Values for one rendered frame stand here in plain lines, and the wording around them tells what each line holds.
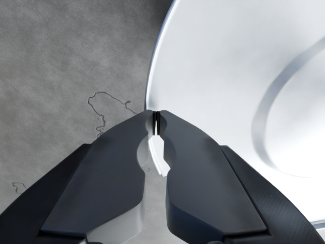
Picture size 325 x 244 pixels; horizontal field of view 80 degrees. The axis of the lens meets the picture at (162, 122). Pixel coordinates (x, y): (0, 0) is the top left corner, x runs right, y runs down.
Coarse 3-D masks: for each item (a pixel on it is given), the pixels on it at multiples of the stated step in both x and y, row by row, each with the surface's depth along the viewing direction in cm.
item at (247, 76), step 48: (192, 0) 10; (240, 0) 10; (288, 0) 11; (192, 48) 12; (240, 48) 12; (288, 48) 12; (192, 96) 13; (240, 96) 13; (288, 96) 13; (240, 144) 16; (288, 144) 15; (288, 192) 19
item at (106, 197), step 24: (144, 120) 10; (96, 144) 8; (120, 144) 9; (144, 144) 9; (96, 168) 7; (120, 168) 7; (72, 192) 6; (96, 192) 6; (120, 192) 6; (144, 192) 7; (48, 216) 6; (72, 216) 6; (96, 216) 6; (120, 216) 6; (144, 216) 7; (96, 240) 6; (120, 240) 6
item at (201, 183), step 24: (168, 120) 10; (168, 144) 9; (192, 144) 9; (216, 144) 9; (192, 168) 7; (216, 168) 7; (168, 192) 6; (192, 192) 6; (216, 192) 6; (240, 192) 7; (168, 216) 7; (192, 216) 6; (216, 216) 6; (240, 216) 6; (192, 240) 6; (216, 240) 6
